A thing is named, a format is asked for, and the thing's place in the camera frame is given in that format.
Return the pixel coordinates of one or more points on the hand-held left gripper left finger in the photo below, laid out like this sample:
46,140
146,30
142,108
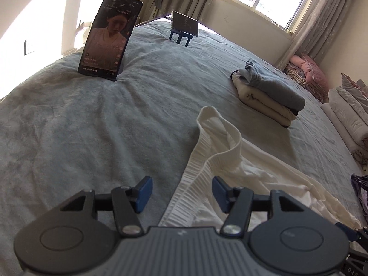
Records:
146,191

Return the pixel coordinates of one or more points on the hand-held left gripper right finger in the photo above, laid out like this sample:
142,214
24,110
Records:
219,192

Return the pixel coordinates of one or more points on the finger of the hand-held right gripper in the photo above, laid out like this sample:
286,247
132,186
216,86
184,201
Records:
343,230

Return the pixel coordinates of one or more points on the white pants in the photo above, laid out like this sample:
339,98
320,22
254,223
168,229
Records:
258,178

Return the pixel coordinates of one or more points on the purple garment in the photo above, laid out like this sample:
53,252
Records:
362,197

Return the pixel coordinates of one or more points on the folded cream garment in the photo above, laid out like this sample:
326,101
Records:
258,103

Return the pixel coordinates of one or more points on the folded grey quilt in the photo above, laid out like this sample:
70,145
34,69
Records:
345,115

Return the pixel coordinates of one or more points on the striped cloth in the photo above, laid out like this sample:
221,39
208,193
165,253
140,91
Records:
293,73

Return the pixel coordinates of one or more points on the grey pillow with pink trim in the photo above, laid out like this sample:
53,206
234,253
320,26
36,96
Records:
355,84

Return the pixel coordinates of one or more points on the large black smartphone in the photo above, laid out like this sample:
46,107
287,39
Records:
109,34

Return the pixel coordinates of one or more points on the blue legged phone stand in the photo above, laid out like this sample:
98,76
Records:
181,34

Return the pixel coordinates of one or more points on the small black smartphone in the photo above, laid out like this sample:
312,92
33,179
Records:
185,23

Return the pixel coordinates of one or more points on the small dark hanging object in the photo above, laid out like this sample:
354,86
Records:
158,4

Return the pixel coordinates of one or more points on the wall socket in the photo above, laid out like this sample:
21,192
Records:
29,47

